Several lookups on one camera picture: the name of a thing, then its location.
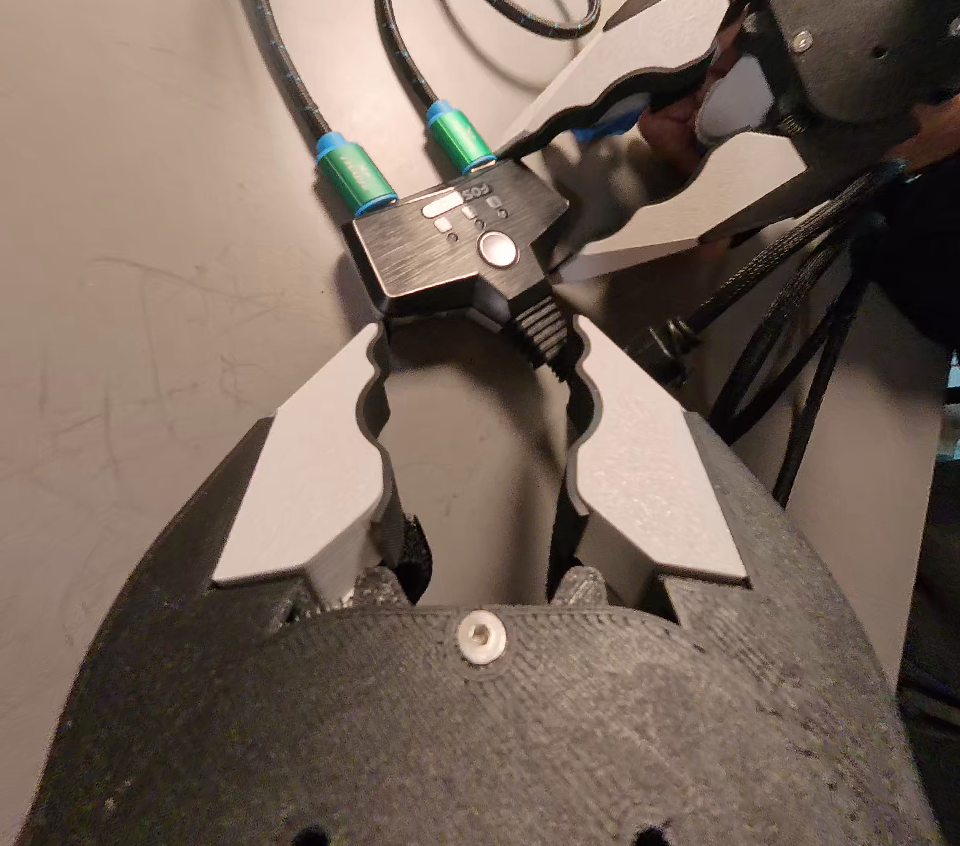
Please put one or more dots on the person's right hand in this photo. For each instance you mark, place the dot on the person's right hand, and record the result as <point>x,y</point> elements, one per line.
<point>671,141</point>

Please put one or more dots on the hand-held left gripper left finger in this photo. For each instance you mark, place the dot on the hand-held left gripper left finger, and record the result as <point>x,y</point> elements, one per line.
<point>300,486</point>

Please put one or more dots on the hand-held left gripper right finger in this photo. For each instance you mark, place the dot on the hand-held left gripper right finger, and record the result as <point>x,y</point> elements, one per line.
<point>652,486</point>

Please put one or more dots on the black hdmi switch box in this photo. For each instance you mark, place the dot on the black hdmi switch box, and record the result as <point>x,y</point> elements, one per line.
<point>420,253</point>

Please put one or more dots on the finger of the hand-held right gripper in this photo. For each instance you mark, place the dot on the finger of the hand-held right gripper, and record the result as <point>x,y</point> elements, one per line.
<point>645,43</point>
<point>720,193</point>

